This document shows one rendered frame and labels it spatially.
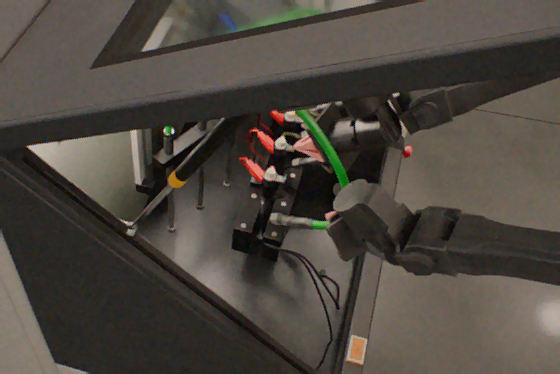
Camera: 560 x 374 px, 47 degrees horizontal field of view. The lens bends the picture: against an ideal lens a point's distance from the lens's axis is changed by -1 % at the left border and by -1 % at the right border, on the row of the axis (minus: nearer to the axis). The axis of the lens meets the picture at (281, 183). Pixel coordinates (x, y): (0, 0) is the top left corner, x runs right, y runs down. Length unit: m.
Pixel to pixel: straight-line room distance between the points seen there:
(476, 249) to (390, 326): 1.60
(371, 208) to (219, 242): 0.69
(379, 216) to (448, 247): 0.10
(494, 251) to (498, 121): 2.40
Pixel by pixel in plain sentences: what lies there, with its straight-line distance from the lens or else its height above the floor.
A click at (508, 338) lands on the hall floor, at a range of 2.52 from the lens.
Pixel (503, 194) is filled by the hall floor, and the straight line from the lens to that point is 2.89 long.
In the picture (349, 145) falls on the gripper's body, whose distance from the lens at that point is 1.04.
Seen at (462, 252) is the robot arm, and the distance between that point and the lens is 0.81.
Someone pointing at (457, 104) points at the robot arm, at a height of 1.41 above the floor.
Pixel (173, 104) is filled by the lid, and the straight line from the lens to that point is 0.61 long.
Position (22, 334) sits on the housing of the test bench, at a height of 0.90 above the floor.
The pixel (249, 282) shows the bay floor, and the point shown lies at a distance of 1.42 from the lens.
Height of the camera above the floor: 2.07
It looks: 52 degrees down
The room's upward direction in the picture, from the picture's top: 11 degrees clockwise
